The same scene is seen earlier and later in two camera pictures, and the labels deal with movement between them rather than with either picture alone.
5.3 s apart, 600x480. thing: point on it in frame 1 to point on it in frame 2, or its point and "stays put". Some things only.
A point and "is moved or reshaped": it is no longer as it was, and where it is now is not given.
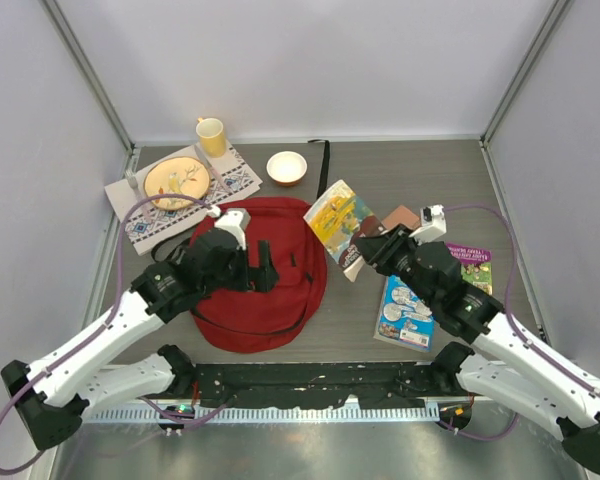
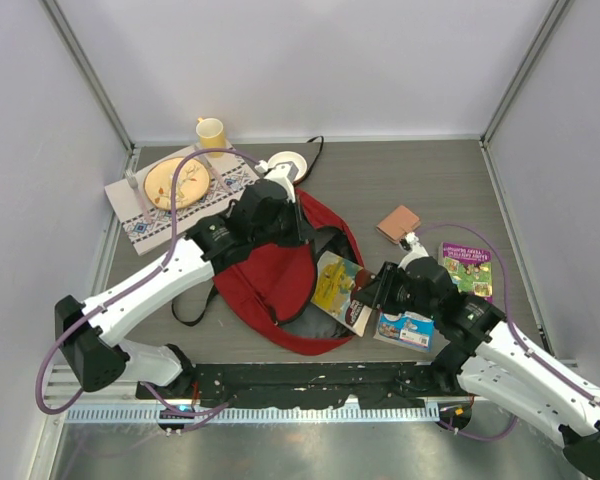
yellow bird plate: x=176 y=175 stays put
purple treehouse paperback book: x=475 y=265 stays put
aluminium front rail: x=171 y=404 stays put
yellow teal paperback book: x=338 y=218 to x=333 y=293
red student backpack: x=254 y=321 is moved or reshaped
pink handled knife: x=213 y=172 stays put
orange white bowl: x=287 y=168 stays put
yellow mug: x=212 y=136 stays put
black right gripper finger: x=376 y=250 to x=373 y=293
